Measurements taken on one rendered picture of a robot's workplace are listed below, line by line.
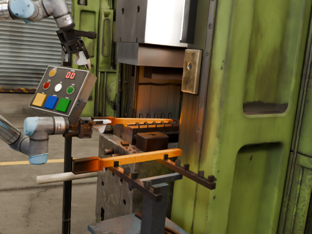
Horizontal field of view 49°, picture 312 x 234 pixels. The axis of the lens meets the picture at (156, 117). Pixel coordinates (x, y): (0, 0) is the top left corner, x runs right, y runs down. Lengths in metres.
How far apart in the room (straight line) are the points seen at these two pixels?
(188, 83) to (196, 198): 0.47
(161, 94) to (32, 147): 0.78
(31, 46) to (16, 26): 0.58
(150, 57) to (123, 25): 0.22
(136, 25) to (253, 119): 0.63
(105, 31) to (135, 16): 4.73
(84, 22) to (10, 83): 3.61
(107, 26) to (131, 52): 4.72
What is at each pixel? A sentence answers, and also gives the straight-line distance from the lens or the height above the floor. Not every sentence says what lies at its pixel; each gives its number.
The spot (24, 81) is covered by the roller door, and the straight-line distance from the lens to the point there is 9.38.
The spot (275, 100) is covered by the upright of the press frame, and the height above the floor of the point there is 1.17.
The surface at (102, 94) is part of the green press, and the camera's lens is 6.34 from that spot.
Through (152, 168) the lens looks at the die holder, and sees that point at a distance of 1.47.
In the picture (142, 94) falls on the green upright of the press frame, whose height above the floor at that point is 1.11.
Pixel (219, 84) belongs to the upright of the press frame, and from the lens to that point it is 1.28.
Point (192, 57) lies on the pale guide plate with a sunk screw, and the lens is 1.37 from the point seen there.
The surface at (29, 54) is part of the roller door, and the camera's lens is 9.34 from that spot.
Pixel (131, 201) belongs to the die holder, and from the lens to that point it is 1.48.
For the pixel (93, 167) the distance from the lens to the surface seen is 1.15.
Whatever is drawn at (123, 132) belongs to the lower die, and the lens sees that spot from 1.61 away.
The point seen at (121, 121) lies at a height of 1.01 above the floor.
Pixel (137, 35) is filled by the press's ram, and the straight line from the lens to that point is 1.51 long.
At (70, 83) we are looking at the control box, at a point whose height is 1.12.
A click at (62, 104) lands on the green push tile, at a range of 1.93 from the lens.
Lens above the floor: 1.34
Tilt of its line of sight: 11 degrees down
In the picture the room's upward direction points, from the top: 5 degrees clockwise
